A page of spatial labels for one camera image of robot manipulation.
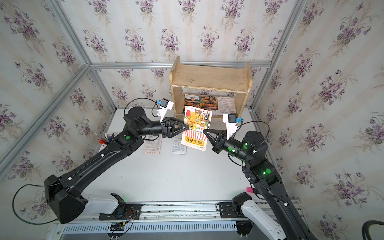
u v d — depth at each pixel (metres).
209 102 0.94
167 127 0.54
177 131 0.57
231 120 0.50
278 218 0.40
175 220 0.71
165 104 0.55
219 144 0.50
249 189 0.80
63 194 0.38
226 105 0.93
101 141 0.85
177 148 0.97
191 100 0.95
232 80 0.75
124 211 0.68
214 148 0.51
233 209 0.70
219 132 0.54
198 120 0.57
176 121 0.61
